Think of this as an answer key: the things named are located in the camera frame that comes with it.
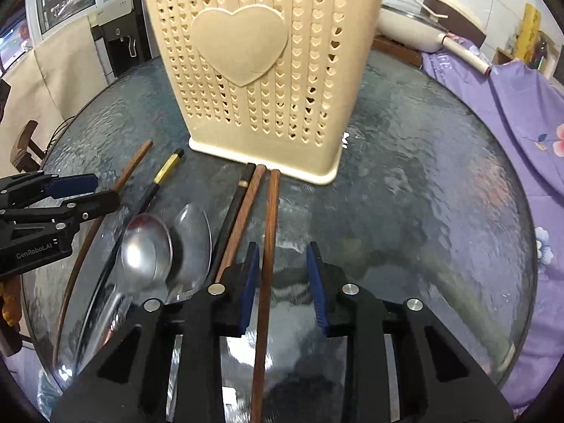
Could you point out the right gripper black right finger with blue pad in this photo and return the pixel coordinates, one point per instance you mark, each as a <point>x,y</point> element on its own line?
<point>326,281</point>

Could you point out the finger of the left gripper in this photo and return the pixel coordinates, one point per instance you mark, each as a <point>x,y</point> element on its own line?
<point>56,187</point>
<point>71,214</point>

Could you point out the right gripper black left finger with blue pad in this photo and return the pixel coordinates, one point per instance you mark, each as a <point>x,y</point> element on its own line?
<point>233,311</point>

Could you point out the black chopstick gold band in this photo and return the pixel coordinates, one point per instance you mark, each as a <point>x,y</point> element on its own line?
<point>109,274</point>
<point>220,244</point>

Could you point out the person's left hand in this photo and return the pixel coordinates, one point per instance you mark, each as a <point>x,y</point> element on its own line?
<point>11,296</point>

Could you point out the wooden chair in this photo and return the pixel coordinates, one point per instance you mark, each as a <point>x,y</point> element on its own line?
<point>26,156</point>

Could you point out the metal spoon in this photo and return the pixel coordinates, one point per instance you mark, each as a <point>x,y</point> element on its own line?
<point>146,257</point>

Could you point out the water dispenser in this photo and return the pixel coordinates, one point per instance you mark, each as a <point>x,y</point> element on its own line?
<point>123,36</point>

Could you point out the sliding window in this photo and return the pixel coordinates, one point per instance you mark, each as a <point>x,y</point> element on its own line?
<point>31,21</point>

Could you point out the beige plastic utensil holder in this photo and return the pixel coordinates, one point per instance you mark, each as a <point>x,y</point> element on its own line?
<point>270,82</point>

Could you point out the dark wooden sink table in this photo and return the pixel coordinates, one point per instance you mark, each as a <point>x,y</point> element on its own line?
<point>398,51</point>

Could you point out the white pan with lid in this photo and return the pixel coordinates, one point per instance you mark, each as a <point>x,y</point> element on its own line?
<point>426,35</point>

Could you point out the brown white rice cooker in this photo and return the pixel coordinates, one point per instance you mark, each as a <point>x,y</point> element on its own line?
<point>457,18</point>

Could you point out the yellow box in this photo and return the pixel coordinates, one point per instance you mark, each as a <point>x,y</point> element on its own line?
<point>527,34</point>

